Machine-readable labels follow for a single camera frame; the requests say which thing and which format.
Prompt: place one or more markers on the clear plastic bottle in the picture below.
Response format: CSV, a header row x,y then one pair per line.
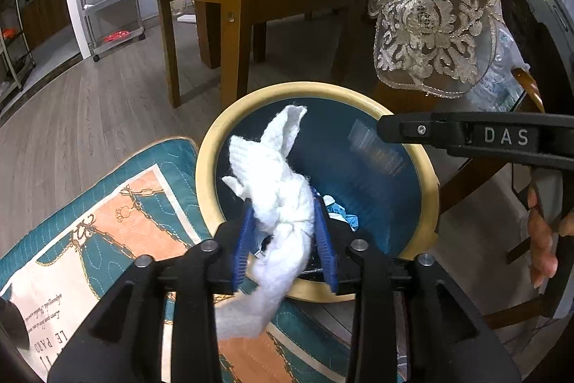
x,y
497,82

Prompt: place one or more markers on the red plastic item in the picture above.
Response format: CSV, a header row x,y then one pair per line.
x,y
117,36

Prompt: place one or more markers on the person's right hand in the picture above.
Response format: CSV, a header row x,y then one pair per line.
x,y
542,248

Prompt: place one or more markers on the light blue crumpled wrapper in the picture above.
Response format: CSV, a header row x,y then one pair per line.
x,y
336,210

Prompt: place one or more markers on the wooden chair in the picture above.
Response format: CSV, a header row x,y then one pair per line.
x,y
466,185
233,6

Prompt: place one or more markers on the white cloth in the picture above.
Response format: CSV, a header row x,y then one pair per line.
x,y
278,203

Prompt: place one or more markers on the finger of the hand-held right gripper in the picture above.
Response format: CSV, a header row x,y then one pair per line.
x,y
421,131

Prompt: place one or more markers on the teal and orange printed mat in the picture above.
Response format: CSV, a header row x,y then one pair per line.
x,y
67,230

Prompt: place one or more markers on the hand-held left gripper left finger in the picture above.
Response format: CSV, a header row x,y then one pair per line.
x,y
240,248

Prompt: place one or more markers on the teal bin with yellow rim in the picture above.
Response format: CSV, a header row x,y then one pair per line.
x,y
358,185

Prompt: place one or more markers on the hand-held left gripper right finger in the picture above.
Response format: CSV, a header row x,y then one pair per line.
x,y
326,248

